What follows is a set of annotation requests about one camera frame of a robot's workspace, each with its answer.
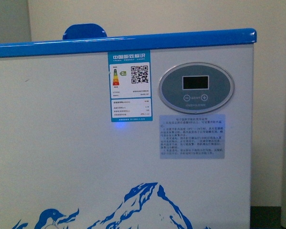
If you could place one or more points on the instruction text sticker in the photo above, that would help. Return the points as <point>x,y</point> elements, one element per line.
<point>192,136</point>

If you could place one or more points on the white blue chest freezer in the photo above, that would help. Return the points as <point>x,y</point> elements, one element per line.
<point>65,165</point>

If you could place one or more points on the energy label sticker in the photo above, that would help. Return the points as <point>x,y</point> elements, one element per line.
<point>130,86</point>

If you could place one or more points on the oval temperature control panel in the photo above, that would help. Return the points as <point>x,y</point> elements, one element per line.
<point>196,88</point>

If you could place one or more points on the blue lid handle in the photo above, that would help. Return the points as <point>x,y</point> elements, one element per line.
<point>84,31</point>

